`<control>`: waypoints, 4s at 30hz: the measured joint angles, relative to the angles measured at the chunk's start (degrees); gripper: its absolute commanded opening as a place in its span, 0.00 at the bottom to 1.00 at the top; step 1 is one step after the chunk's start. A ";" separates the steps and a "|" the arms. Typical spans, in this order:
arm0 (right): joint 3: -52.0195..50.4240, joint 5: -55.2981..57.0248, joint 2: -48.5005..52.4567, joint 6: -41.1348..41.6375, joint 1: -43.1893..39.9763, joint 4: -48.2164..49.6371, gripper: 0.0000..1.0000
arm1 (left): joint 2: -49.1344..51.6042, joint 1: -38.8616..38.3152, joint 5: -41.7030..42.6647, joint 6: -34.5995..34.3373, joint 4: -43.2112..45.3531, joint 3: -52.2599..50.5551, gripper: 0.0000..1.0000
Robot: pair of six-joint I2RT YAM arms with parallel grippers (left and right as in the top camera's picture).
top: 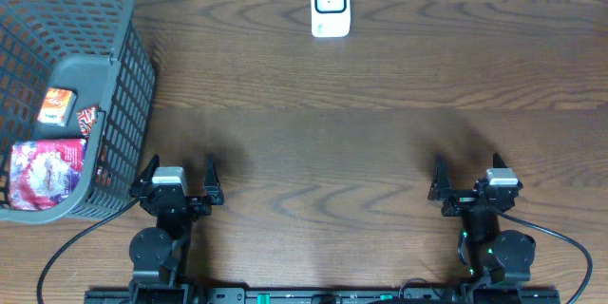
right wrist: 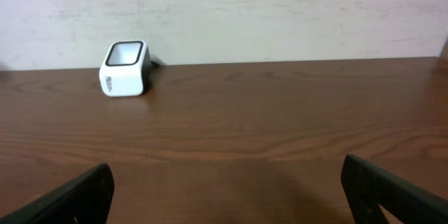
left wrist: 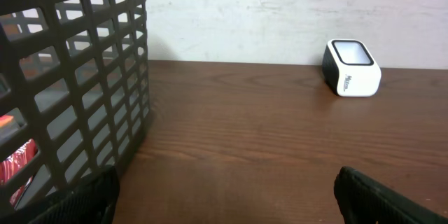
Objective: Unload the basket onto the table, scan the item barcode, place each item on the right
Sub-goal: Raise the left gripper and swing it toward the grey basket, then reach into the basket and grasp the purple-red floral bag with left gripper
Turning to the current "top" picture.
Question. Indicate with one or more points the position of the small orange snack packet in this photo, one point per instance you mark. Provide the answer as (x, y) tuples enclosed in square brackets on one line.
[(57, 106)]

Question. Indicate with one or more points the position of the red purple snack bag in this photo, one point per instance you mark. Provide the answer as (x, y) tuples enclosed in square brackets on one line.
[(44, 173)]

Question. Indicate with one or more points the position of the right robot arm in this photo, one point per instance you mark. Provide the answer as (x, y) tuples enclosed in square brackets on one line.
[(499, 261)]

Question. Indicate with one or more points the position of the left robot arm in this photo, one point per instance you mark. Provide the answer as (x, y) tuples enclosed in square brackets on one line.
[(159, 254)]

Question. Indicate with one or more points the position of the red orange patterned snack packet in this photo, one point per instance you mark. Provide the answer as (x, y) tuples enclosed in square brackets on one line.
[(87, 117)]

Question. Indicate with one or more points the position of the gray plastic mesh basket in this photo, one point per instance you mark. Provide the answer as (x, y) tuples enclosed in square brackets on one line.
[(92, 48)]

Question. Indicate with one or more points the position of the white barcode scanner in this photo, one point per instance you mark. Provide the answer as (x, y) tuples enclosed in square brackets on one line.
[(330, 18)]

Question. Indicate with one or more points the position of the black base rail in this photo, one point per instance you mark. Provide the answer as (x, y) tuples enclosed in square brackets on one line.
[(409, 295)]

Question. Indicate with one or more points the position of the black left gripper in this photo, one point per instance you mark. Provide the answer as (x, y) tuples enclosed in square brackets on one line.
[(178, 198)]

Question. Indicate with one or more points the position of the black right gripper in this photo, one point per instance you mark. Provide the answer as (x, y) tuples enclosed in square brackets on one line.
[(441, 191)]

